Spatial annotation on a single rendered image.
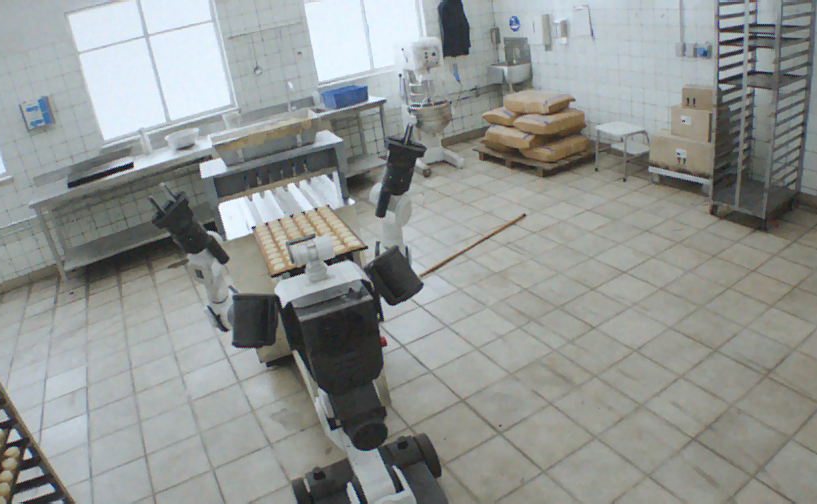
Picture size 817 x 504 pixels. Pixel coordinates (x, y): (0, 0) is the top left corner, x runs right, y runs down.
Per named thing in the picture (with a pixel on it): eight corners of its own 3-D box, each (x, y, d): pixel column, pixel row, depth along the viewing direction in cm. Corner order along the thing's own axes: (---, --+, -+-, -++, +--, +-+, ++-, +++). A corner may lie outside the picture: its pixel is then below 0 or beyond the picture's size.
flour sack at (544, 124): (543, 138, 515) (542, 121, 508) (512, 133, 547) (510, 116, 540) (590, 122, 548) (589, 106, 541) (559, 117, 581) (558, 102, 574)
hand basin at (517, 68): (556, 109, 621) (548, 13, 574) (531, 115, 606) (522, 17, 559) (502, 100, 701) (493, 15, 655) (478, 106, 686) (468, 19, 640)
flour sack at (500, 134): (481, 142, 588) (480, 126, 580) (510, 132, 607) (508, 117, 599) (530, 152, 532) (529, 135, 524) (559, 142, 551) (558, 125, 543)
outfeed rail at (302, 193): (273, 163, 394) (270, 154, 392) (277, 162, 395) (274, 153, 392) (355, 268, 223) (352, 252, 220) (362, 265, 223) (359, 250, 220)
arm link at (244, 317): (256, 339, 162) (268, 341, 150) (226, 339, 157) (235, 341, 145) (256, 300, 163) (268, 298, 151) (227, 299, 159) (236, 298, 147)
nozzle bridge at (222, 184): (215, 222, 299) (199, 163, 284) (338, 187, 320) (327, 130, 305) (220, 242, 271) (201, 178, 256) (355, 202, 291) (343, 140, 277)
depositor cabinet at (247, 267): (238, 285, 416) (207, 181, 380) (326, 258, 437) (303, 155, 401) (264, 376, 307) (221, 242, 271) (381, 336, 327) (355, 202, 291)
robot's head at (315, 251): (338, 267, 156) (331, 239, 152) (303, 278, 153) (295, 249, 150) (332, 259, 162) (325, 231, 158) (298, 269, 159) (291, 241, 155)
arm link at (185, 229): (143, 219, 143) (166, 247, 151) (160, 227, 137) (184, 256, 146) (174, 187, 148) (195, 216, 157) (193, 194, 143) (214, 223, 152)
